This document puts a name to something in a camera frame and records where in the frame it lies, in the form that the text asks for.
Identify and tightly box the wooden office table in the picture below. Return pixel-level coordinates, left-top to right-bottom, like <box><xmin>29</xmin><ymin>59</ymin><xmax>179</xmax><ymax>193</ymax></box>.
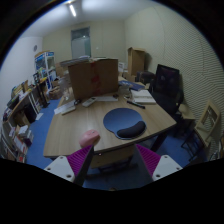
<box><xmin>43</xmin><ymin>85</ymin><xmax>178</xmax><ymax>169</ymax></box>

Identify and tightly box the ceiling fluorescent light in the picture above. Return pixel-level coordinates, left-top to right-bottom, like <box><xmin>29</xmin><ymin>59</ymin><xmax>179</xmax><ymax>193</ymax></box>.
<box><xmin>69</xmin><ymin>4</ymin><xmax>77</xmax><ymax>17</ymax></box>

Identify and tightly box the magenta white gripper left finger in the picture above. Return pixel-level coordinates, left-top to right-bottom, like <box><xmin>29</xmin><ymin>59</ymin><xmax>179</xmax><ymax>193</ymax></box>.
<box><xmin>45</xmin><ymin>145</ymin><xmax>94</xmax><ymax>186</ymax></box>

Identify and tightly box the white remote control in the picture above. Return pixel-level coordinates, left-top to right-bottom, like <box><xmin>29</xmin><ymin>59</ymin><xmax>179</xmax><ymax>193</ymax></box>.
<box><xmin>82</xmin><ymin>97</ymin><xmax>97</xmax><ymax>107</ymax></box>

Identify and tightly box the cluttered shelf unit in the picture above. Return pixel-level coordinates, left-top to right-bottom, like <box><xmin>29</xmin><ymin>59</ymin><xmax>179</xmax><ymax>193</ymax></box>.
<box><xmin>1</xmin><ymin>85</ymin><xmax>40</xmax><ymax>163</ymax></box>

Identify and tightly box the pink computer mouse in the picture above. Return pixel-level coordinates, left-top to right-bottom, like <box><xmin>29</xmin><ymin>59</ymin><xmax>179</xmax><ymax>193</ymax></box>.
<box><xmin>79</xmin><ymin>129</ymin><xmax>100</xmax><ymax>147</ymax></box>

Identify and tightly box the black office chair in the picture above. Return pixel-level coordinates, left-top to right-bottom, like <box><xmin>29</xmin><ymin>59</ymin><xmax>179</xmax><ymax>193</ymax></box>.
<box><xmin>149</xmin><ymin>64</ymin><xmax>184</xmax><ymax>115</ymax></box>

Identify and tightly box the stack of white papers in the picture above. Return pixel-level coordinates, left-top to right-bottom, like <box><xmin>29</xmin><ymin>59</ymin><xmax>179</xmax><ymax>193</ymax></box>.
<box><xmin>131</xmin><ymin>90</ymin><xmax>156</xmax><ymax>104</ymax></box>

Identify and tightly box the black pen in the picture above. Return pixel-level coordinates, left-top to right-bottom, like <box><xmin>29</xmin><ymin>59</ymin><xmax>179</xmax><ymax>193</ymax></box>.
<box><xmin>126</xmin><ymin>100</ymin><xmax>145</xmax><ymax>109</ymax></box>

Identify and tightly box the blue mouse pad wrist rest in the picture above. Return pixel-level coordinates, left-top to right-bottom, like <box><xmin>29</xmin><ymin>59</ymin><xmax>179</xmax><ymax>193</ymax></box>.
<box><xmin>103</xmin><ymin>108</ymin><xmax>146</xmax><ymax>140</ymax></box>

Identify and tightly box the frosted glass door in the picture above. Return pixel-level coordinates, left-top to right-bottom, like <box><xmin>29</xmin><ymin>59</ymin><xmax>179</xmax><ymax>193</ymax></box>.
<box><xmin>71</xmin><ymin>27</ymin><xmax>91</xmax><ymax>59</ymax></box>

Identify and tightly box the beige wooden chair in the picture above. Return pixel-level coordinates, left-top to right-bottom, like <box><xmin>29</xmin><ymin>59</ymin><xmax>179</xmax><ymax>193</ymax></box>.
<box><xmin>181</xmin><ymin>99</ymin><xmax>222</xmax><ymax>158</ymax></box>

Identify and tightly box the blue folder on table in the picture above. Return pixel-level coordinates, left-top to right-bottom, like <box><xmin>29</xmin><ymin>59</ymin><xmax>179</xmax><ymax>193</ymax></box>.
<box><xmin>118</xmin><ymin>80</ymin><xmax>145</xmax><ymax>91</ymax></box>

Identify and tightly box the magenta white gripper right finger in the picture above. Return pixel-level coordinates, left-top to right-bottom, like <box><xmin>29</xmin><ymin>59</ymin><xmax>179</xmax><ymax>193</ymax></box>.
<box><xmin>136</xmin><ymin>144</ymin><xmax>182</xmax><ymax>181</ymax></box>

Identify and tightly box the tall open cardboard box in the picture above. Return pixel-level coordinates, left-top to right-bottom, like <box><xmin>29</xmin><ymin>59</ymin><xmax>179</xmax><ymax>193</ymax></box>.
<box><xmin>128</xmin><ymin>47</ymin><xmax>145</xmax><ymax>75</ymax></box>

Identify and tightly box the blue white display cabinet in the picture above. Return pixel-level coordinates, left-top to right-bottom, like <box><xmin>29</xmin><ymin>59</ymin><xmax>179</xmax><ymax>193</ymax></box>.
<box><xmin>35</xmin><ymin>51</ymin><xmax>56</xmax><ymax>81</ymax></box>

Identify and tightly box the large brown cardboard box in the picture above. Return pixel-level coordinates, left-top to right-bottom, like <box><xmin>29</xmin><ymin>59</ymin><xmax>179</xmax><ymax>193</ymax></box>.
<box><xmin>68</xmin><ymin>59</ymin><xmax>118</xmax><ymax>99</ymax></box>

